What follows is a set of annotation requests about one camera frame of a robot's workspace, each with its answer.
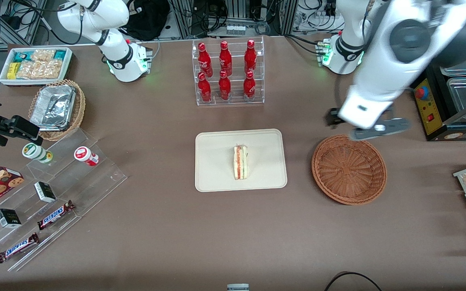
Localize red capped yoghurt bottle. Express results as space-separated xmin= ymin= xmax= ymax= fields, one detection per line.
xmin=74 ymin=146 xmax=100 ymax=167

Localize brown snickers bar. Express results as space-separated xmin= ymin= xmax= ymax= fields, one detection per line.
xmin=37 ymin=200 xmax=75 ymax=231
xmin=0 ymin=232 xmax=40 ymax=264

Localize red cola bottle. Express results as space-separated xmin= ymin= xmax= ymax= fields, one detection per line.
xmin=243 ymin=71 xmax=256 ymax=102
xmin=197 ymin=72 xmax=212 ymax=103
xmin=218 ymin=70 xmax=232 ymax=101
xmin=244 ymin=39 xmax=257 ymax=74
xmin=219 ymin=40 xmax=233 ymax=77
xmin=197 ymin=42 xmax=214 ymax=78

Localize black machine yellow panel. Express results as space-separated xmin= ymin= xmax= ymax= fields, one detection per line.
xmin=411 ymin=38 xmax=466 ymax=142

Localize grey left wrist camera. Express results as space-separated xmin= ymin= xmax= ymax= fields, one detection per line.
xmin=349 ymin=118 xmax=413 ymax=141

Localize green capped yoghurt bottle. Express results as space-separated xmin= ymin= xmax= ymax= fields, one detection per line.
xmin=22 ymin=142 xmax=54 ymax=164

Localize silver foil trays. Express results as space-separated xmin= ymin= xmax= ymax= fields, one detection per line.
xmin=30 ymin=84 xmax=76 ymax=132

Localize triangular sandwich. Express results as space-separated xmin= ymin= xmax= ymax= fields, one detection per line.
xmin=233 ymin=145 xmax=250 ymax=181

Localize black bag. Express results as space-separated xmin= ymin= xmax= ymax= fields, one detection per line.
xmin=121 ymin=0 xmax=171 ymax=42

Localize round brown wicker basket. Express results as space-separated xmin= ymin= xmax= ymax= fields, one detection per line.
xmin=311 ymin=134 xmax=388 ymax=206

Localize small clear cracker bag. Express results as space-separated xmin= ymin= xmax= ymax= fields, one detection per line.
xmin=30 ymin=49 xmax=56 ymax=62

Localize white snack bin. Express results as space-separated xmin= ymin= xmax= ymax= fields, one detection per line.
xmin=0 ymin=47 xmax=74 ymax=87

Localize cream rectangular tray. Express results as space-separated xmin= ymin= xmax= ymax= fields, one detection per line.
xmin=195 ymin=129 xmax=288 ymax=193

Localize black cable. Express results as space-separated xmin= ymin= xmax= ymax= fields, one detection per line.
xmin=324 ymin=271 xmax=383 ymax=291

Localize clear acrylic bottle rack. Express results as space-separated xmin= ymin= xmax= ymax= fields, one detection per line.
xmin=191 ymin=36 xmax=265 ymax=107

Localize clear acrylic stepped display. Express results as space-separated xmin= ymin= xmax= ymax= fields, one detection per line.
xmin=0 ymin=128 xmax=128 ymax=272

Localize large clear cracker bag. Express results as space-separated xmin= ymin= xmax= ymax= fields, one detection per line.
xmin=16 ymin=60 xmax=62 ymax=80

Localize small black box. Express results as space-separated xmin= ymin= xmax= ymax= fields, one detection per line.
xmin=34 ymin=181 xmax=57 ymax=203
xmin=0 ymin=208 xmax=22 ymax=229

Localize oval tan wicker basket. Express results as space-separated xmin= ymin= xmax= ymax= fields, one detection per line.
xmin=28 ymin=79 xmax=86 ymax=141

